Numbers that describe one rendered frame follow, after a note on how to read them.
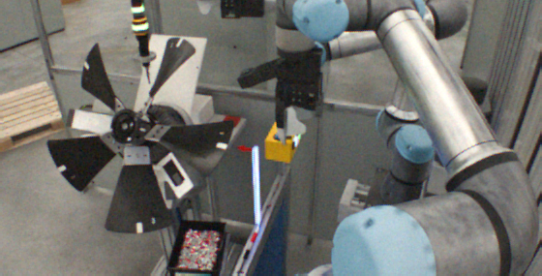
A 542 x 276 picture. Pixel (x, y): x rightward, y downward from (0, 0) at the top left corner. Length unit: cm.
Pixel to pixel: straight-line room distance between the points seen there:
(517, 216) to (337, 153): 164
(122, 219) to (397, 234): 111
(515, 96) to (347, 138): 133
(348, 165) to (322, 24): 153
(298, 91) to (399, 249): 45
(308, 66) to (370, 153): 131
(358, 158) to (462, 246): 166
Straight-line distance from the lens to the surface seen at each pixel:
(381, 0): 64
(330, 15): 58
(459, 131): 50
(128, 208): 137
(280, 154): 148
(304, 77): 75
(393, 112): 127
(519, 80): 72
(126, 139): 134
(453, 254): 39
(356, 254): 40
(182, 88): 160
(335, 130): 195
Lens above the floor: 189
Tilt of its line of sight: 31 degrees down
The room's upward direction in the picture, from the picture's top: straight up
